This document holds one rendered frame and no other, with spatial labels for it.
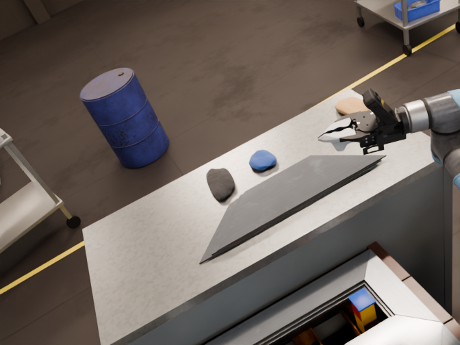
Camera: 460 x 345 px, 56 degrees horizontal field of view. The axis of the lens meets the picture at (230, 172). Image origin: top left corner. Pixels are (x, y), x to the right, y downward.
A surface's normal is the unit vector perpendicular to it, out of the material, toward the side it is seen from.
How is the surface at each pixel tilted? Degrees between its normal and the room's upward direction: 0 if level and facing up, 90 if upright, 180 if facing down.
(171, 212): 0
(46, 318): 0
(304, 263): 90
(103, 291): 0
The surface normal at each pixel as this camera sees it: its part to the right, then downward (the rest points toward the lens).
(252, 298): 0.37, 0.51
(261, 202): -0.31, -0.72
